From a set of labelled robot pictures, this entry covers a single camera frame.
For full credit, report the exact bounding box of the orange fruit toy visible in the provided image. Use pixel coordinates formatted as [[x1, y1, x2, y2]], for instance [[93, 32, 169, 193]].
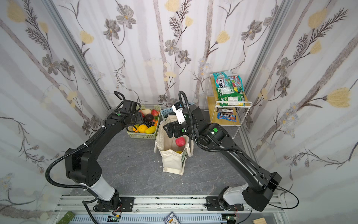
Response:
[[138, 124, 148, 133]]

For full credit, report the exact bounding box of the pink dragon fruit toy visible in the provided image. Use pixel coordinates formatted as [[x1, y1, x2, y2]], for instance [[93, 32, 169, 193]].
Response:
[[175, 137, 186, 147]]

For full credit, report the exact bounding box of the white wire wooden shelf rack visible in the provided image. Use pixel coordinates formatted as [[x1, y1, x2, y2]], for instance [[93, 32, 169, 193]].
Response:
[[204, 74, 253, 139]]

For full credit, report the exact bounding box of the green plastic fruit basket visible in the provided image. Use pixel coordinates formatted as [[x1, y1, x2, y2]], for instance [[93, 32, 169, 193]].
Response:
[[126, 105, 161, 139]]

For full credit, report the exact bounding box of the blue plastic vegetable basket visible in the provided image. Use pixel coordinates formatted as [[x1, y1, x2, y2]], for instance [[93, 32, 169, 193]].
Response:
[[160, 101, 185, 121]]

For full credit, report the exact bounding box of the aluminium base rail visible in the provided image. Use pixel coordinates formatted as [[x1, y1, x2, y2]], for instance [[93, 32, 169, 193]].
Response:
[[53, 194, 286, 224]]

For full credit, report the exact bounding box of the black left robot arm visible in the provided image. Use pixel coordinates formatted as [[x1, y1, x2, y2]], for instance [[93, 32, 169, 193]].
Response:
[[45, 91, 143, 212]]

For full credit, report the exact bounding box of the green skittles candy bag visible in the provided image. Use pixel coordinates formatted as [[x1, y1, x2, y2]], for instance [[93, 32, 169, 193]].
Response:
[[213, 71, 245, 107]]

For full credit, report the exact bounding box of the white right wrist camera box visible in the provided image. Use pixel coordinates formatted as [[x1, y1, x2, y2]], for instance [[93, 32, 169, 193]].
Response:
[[172, 102, 186, 125]]

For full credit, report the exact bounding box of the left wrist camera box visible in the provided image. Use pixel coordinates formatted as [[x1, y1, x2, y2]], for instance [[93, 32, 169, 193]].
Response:
[[121, 99, 141, 114]]

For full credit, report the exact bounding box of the cream floral tote bag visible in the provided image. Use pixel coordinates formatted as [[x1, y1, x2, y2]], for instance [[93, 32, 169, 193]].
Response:
[[154, 115, 194, 175]]

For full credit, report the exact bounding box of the blue m&m candy packet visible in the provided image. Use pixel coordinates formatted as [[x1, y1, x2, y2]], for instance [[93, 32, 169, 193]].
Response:
[[217, 113, 237, 122]]

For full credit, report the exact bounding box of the red apple toy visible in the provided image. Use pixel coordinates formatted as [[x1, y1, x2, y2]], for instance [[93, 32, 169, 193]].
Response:
[[151, 110, 159, 117]]

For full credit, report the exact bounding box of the dark avocado toy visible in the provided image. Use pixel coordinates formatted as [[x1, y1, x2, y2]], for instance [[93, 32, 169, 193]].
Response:
[[145, 113, 154, 122]]

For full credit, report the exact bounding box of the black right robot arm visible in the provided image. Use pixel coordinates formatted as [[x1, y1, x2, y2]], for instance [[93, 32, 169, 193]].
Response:
[[164, 91, 282, 211]]

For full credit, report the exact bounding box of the yellow mango toy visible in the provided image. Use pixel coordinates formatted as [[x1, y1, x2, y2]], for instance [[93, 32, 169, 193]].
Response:
[[145, 126, 157, 134]]

